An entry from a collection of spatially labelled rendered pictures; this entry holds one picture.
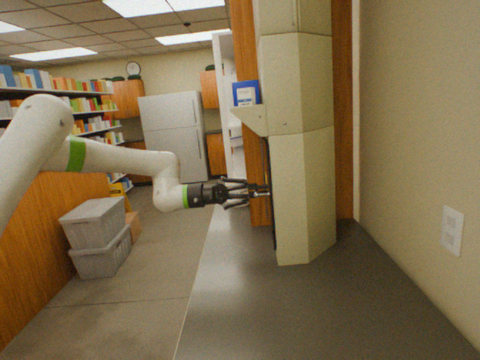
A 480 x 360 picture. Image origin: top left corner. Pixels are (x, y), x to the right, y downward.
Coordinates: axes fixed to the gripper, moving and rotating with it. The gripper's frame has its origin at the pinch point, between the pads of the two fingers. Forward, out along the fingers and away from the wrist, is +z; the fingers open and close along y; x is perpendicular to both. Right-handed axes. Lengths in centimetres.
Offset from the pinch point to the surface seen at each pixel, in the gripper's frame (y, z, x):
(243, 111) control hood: 29.5, -2.6, -10.8
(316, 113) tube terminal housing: 26.5, 21.6, -4.8
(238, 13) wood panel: 67, -1, 26
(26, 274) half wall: -84, -190, 99
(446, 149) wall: 16, 48, -32
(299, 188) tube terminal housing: 2.7, 13.6, -10.9
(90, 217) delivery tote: -55, -151, 141
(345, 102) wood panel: 28, 41, 26
